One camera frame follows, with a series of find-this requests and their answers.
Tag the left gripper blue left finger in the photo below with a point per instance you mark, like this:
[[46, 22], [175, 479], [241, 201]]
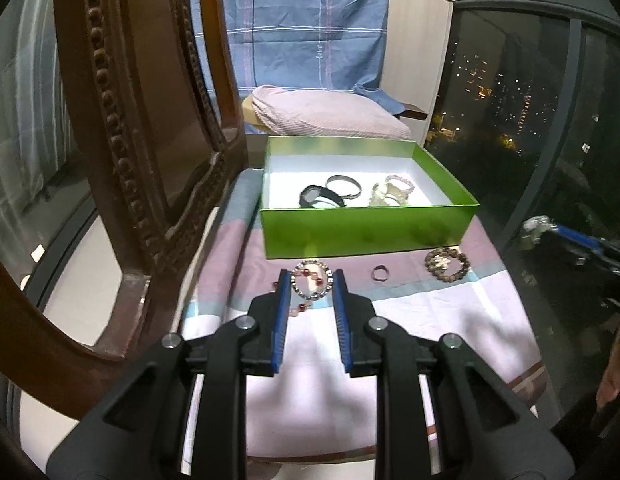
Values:
[[138, 428]]

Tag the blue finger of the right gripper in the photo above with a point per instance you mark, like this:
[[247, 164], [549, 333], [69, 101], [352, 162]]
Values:
[[574, 237]]

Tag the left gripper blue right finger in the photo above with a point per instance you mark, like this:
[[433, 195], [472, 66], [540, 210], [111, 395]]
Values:
[[442, 412]]

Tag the cream white wrist watch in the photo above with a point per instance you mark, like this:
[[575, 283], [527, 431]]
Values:
[[388, 194]]

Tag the black wrist watch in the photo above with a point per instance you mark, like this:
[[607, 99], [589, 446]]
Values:
[[315, 194]]

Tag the person's right hand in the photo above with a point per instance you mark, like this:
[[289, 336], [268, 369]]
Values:
[[609, 388]]

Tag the green cardboard box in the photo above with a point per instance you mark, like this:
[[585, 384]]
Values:
[[438, 212]]

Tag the pink plaid cloth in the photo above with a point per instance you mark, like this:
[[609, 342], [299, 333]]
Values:
[[321, 405]]

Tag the pink cushion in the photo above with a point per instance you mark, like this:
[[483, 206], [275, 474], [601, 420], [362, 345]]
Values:
[[310, 112]]

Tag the blue plaid cloth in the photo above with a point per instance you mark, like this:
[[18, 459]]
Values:
[[334, 45]]

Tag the carved wooden chair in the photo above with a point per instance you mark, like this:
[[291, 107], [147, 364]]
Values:
[[154, 109]]

